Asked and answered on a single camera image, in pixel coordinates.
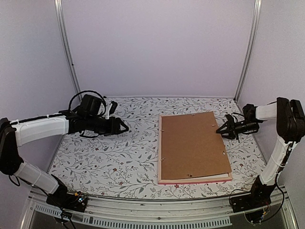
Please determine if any aluminium corner post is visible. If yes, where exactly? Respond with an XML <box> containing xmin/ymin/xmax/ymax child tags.
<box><xmin>54</xmin><ymin>0</ymin><xmax>81</xmax><ymax>93</ymax></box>
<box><xmin>234</xmin><ymin>0</ymin><xmax>262</xmax><ymax>102</ymax></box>

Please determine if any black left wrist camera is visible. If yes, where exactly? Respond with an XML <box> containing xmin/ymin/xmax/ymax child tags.
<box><xmin>105</xmin><ymin>101</ymin><xmax>118</xmax><ymax>119</ymax></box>

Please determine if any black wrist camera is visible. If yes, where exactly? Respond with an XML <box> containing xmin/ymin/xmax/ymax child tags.
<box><xmin>105</xmin><ymin>101</ymin><xmax>118</xmax><ymax>119</ymax></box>
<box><xmin>225</xmin><ymin>114</ymin><xmax>234</xmax><ymax>124</ymax></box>

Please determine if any landscape photo print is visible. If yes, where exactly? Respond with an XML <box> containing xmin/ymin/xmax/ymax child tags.
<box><xmin>214</xmin><ymin>173</ymin><xmax>230</xmax><ymax>178</ymax></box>

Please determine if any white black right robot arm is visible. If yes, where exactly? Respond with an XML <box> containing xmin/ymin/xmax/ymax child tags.
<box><xmin>216</xmin><ymin>97</ymin><xmax>305</xmax><ymax>208</ymax></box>

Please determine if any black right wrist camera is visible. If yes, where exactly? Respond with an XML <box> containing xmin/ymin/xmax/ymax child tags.
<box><xmin>225</xmin><ymin>114</ymin><xmax>234</xmax><ymax>124</ymax></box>

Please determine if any left aluminium corner post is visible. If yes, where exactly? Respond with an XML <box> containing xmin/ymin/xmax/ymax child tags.
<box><xmin>54</xmin><ymin>0</ymin><xmax>81</xmax><ymax>93</ymax></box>

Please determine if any aluminium front table rail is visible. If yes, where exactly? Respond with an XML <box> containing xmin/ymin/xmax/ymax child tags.
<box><xmin>21</xmin><ymin>187</ymin><xmax>301</xmax><ymax>229</ymax></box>

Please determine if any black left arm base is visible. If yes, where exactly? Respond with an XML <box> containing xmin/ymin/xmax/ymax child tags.
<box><xmin>46</xmin><ymin>189</ymin><xmax>88</xmax><ymax>212</ymax></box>

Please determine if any pink wooden picture frame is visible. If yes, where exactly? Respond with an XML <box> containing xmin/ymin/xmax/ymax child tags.
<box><xmin>157</xmin><ymin>114</ymin><xmax>233</xmax><ymax>185</ymax></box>

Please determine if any brown cardboard backing board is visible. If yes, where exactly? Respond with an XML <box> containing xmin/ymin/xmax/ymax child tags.
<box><xmin>161</xmin><ymin>112</ymin><xmax>232</xmax><ymax>181</ymax></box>

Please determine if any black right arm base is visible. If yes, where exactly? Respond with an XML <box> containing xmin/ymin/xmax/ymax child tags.
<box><xmin>229</xmin><ymin>189</ymin><xmax>271</xmax><ymax>224</ymax></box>

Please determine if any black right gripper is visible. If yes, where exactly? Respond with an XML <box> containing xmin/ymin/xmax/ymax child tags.
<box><xmin>216</xmin><ymin>118</ymin><xmax>257</xmax><ymax>140</ymax></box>

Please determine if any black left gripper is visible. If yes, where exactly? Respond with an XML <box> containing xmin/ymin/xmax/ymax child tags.
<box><xmin>86</xmin><ymin>115</ymin><xmax>129</xmax><ymax>137</ymax></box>

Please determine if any right aluminium corner post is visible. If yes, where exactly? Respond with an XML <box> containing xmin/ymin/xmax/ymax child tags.
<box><xmin>234</xmin><ymin>0</ymin><xmax>262</xmax><ymax>102</ymax></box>

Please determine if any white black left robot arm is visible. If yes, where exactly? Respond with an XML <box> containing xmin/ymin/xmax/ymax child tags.
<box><xmin>0</xmin><ymin>111</ymin><xmax>129</xmax><ymax>207</ymax></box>

